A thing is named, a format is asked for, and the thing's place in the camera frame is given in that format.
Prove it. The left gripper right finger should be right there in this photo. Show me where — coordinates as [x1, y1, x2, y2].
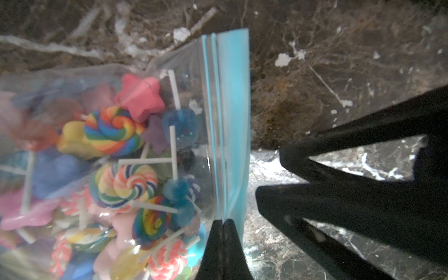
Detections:
[224, 219, 253, 280]

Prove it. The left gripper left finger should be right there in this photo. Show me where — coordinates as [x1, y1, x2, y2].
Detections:
[195, 220, 224, 280]

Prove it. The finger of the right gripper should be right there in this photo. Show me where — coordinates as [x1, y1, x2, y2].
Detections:
[280, 86, 448, 182]
[255, 180, 448, 280]

